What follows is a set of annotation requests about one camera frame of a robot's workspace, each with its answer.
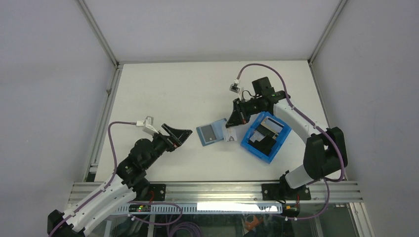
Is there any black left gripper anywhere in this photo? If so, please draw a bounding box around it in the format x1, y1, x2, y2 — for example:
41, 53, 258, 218
143, 123, 191, 168

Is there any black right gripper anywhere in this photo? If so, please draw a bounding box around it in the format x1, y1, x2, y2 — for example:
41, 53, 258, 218
226, 97, 262, 128

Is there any white VIP card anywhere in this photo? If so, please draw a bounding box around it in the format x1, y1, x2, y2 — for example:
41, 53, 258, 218
222, 126, 237, 142

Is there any teal leather card holder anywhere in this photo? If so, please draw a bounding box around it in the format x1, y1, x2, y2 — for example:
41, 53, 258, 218
196, 118, 227, 146

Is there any blue plastic bin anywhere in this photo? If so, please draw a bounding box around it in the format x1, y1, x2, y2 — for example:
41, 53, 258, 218
241, 112, 292, 164

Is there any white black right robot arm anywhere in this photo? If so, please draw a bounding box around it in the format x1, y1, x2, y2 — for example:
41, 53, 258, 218
226, 77, 348, 200

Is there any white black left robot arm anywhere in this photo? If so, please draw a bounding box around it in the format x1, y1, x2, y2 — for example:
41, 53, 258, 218
47, 121, 193, 237

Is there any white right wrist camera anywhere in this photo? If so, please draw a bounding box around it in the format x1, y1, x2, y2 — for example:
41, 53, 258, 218
229, 79, 243, 100

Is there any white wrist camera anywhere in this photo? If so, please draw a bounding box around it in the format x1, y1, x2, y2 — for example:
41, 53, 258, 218
135, 116, 159, 136
229, 79, 243, 100

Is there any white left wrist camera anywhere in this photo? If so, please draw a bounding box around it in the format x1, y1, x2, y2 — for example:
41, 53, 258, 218
135, 116, 159, 136

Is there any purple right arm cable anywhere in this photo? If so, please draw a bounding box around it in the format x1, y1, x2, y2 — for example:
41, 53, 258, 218
235, 63, 346, 220

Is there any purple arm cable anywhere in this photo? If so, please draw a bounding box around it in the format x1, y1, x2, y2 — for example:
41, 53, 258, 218
49, 121, 204, 237
235, 63, 346, 220

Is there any white slotted cable duct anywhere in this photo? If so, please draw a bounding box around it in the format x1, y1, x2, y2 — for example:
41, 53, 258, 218
112, 202, 283, 216

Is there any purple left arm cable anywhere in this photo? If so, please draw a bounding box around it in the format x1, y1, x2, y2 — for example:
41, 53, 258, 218
49, 121, 204, 237

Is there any aluminium front mounting rail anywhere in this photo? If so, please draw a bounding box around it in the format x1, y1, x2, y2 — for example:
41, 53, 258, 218
68, 181, 363, 204

